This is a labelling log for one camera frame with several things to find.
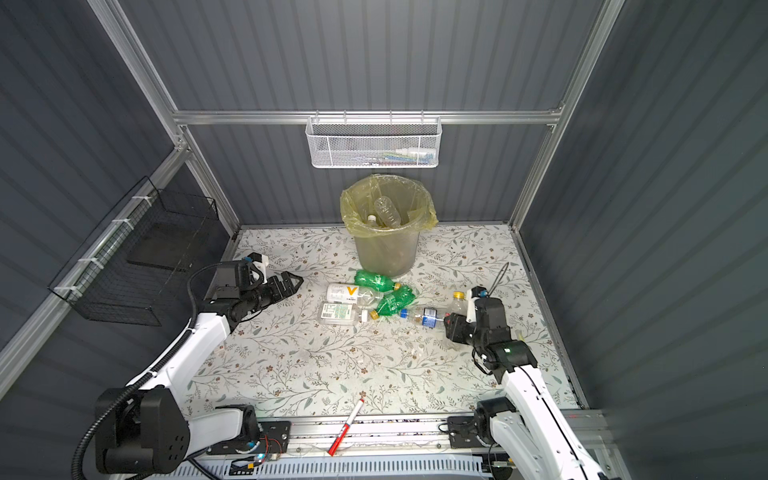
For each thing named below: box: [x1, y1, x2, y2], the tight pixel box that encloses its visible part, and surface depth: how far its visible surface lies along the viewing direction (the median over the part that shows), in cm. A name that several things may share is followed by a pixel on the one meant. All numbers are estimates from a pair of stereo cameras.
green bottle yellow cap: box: [369, 286, 417, 320], surface depth 96 cm
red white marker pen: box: [328, 398, 365, 457], surface depth 76 cm
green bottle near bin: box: [354, 271, 402, 292], surface depth 101 cm
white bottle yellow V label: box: [326, 283, 384, 306], surface depth 96 cm
